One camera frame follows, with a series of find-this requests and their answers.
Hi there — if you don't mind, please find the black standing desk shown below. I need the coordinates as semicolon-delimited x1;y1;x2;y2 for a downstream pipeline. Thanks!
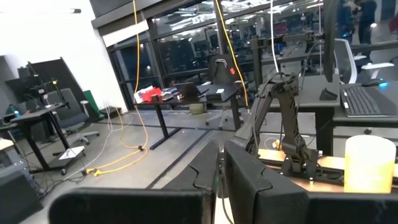
132;82;248;151

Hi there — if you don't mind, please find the black panel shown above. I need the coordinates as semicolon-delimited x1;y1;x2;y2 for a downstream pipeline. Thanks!
4;57;91;110

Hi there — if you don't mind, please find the black computer mouse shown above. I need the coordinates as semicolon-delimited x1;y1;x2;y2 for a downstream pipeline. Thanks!
362;79;385;88

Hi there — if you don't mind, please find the yellow hanging cable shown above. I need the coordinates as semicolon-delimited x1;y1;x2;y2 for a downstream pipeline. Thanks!
84;0;150;177
213;0;249;107

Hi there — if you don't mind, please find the olive green bag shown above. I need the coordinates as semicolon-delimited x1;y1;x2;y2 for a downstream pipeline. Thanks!
188;103;208;115

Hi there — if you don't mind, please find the white office chair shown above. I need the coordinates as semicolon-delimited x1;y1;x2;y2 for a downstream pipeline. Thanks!
334;38;395;85

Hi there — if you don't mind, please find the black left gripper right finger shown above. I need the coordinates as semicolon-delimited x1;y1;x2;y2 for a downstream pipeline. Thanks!
224;140;398;224

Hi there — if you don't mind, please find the green board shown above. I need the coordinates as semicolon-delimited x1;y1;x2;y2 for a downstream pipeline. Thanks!
82;90;106;121

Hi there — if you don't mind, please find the black rolling desk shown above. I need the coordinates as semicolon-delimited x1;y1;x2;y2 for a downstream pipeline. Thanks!
9;102;86;175

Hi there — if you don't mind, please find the black computer monitor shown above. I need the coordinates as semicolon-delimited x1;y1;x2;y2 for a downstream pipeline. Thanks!
319;0;340;101

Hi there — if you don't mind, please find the grey office chair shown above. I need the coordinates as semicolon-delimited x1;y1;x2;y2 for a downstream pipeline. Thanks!
45;88;101;146

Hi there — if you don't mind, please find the yellow and white cup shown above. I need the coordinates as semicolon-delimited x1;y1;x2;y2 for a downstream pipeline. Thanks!
343;134;397;194

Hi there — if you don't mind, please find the white paper sheet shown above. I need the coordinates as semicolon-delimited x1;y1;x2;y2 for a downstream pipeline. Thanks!
58;146;85;161

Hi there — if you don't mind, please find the black equipment case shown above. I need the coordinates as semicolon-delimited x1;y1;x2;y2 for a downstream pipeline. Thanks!
0;169;44;224

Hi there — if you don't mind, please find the red box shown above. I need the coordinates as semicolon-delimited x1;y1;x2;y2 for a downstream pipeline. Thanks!
141;86;163;103

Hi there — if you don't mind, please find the black laptop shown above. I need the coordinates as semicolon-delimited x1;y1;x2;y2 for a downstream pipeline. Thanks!
173;82;210;98

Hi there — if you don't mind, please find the black keyboard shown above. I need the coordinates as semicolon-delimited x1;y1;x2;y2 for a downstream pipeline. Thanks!
340;86;398;118

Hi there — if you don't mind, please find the white hanging cable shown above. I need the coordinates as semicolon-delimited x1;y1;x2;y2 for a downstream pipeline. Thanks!
269;0;280;74

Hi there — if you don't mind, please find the black camera rig stand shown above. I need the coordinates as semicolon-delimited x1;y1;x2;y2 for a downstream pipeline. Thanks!
26;61;68;108

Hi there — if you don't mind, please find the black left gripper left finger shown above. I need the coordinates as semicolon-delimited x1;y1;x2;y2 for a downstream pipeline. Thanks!
49;140;220;224

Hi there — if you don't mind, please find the white cardboard box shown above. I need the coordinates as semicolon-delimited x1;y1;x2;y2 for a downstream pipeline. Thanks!
133;85;153;103

